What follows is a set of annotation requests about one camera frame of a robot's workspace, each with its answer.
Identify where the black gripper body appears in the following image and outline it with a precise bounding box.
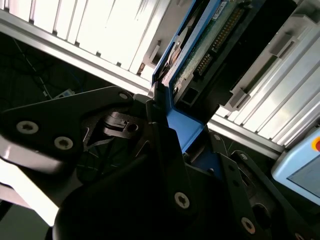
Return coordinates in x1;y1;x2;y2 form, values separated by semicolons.
51;149;241;240

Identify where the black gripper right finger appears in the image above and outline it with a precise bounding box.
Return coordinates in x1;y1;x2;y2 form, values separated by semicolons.
204;126;320;240

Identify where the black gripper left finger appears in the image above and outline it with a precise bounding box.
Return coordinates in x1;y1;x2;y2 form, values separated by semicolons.
0;82;199;227

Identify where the hard disk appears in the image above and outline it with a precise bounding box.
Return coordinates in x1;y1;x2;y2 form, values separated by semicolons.
150;0;300;181

